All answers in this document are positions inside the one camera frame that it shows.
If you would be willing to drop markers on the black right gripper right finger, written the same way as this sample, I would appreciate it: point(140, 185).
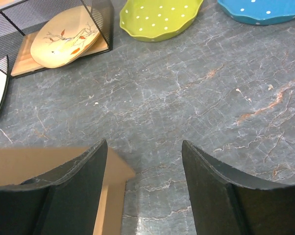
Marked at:
point(227, 201)

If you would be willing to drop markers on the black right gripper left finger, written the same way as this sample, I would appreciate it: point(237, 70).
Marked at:
point(51, 191)

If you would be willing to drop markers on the brown cardboard box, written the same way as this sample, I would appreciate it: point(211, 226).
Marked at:
point(110, 183)

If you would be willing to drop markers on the beige leaf pattern plate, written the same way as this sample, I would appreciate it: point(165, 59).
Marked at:
point(64, 38)

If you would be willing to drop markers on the blue dotted plate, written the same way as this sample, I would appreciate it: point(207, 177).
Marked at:
point(259, 12)

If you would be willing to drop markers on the green dotted plate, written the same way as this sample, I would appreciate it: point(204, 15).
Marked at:
point(157, 20)

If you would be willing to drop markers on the black wire wooden shelf rack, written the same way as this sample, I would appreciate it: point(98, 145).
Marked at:
point(21, 20)

